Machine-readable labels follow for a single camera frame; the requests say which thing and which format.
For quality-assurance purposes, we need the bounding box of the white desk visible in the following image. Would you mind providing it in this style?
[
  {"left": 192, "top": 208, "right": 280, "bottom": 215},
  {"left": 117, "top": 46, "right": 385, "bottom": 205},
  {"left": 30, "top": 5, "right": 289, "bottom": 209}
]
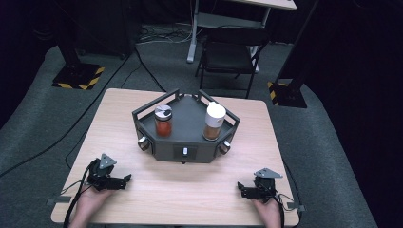
[{"left": 185, "top": 0, "right": 298, "bottom": 65}]

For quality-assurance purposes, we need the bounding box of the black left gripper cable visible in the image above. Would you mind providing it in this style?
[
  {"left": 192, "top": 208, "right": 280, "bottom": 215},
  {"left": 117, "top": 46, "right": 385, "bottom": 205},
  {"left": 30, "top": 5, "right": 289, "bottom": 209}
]
[{"left": 62, "top": 158, "right": 100, "bottom": 228}]

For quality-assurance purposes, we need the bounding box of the grey table bracket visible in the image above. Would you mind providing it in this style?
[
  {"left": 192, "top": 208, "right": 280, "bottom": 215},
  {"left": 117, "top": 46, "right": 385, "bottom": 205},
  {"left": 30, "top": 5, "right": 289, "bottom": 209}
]
[
  {"left": 46, "top": 195, "right": 73, "bottom": 207},
  {"left": 286, "top": 200, "right": 306, "bottom": 213}
]

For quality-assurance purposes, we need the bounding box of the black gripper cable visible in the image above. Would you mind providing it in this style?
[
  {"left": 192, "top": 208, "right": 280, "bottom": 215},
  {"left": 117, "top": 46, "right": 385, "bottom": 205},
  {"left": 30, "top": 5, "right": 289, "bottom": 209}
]
[
  {"left": 274, "top": 189, "right": 300, "bottom": 228},
  {"left": 62, "top": 158, "right": 100, "bottom": 228}
]

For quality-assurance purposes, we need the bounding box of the bundle of floor cables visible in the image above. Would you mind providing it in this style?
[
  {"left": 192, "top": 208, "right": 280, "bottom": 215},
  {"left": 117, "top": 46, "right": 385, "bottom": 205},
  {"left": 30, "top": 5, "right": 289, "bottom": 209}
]
[{"left": 138, "top": 22, "right": 199, "bottom": 46}]

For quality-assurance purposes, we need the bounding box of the long black floor cable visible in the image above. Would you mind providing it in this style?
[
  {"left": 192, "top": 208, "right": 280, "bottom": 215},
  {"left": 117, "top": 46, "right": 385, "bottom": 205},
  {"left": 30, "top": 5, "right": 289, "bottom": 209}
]
[{"left": 0, "top": 51, "right": 136, "bottom": 179}]

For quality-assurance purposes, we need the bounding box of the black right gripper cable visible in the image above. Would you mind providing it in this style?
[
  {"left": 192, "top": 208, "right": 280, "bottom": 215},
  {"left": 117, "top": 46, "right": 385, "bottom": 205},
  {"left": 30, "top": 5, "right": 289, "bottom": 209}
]
[{"left": 274, "top": 189, "right": 300, "bottom": 228}]

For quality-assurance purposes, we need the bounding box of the dark grey spice rack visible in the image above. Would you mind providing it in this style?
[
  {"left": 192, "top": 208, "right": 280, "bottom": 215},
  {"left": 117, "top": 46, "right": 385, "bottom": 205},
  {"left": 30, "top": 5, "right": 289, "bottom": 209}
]
[{"left": 131, "top": 88, "right": 241, "bottom": 165}]

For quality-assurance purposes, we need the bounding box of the short black floor cable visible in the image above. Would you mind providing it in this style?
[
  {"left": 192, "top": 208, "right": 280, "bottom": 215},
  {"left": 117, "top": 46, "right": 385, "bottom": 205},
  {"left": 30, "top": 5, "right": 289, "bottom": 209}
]
[{"left": 120, "top": 47, "right": 167, "bottom": 93}]

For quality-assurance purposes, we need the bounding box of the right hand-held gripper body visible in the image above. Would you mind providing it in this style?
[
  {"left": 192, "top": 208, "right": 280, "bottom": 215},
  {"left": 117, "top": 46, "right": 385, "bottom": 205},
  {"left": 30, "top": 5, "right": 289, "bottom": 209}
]
[{"left": 253, "top": 167, "right": 283, "bottom": 204}]

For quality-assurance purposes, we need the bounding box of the brown spice bottle white lid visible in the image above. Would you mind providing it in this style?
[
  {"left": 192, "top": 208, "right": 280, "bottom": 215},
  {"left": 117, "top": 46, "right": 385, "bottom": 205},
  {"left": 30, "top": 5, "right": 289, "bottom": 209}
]
[{"left": 202, "top": 101, "right": 227, "bottom": 142}]

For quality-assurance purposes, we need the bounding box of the black equipment box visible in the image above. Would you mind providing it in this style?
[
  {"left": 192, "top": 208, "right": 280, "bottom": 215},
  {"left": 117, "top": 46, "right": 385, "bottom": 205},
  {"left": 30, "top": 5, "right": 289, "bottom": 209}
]
[{"left": 74, "top": 0, "right": 142, "bottom": 61}]

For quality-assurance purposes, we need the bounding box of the person's left hand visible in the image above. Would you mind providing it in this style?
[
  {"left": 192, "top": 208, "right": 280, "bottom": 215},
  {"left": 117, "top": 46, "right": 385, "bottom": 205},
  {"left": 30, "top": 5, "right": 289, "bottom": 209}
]
[{"left": 75, "top": 185, "right": 116, "bottom": 217}]

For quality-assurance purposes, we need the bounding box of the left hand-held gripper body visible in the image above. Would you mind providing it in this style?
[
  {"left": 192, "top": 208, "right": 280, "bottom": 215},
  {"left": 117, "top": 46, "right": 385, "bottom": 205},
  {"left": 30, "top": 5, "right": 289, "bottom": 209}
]
[{"left": 86, "top": 153, "right": 118, "bottom": 191}]

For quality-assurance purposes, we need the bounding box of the red spice jar silver lid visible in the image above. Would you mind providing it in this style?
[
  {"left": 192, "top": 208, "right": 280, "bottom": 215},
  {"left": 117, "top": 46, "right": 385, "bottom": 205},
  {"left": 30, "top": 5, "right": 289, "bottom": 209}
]
[{"left": 153, "top": 104, "right": 174, "bottom": 138}]

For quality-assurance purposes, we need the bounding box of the black folding chair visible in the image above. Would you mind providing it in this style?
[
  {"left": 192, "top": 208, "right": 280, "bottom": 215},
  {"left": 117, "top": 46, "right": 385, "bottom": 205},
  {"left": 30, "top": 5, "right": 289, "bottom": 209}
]
[{"left": 194, "top": 27, "right": 271, "bottom": 99}]

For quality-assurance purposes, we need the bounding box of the black stand with striped base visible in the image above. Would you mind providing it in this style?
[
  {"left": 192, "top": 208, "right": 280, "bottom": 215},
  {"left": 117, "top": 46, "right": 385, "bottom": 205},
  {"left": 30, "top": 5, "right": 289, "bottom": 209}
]
[
  {"left": 266, "top": 0, "right": 321, "bottom": 109},
  {"left": 51, "top": 0, "right": 106, "bottom": 91}
]

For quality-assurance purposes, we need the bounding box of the person's right hand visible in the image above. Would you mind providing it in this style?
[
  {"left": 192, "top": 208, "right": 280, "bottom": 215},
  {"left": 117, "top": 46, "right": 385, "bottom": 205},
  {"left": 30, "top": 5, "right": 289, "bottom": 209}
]
[{"left": 251, "top": 197, "right": 282, "bottom": 228}]

